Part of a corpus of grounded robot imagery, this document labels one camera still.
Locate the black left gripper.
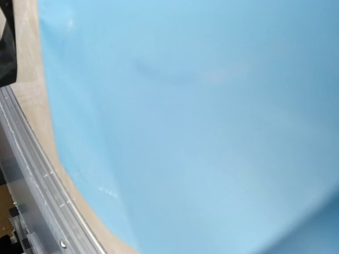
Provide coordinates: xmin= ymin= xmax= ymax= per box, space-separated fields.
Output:
xmin=1 ymin=1 xmax=17 ymax=87

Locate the blue wrapping paper sheet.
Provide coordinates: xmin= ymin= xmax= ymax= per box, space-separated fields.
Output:
xmin=38 ymin=1 xmax=338 ymax=253

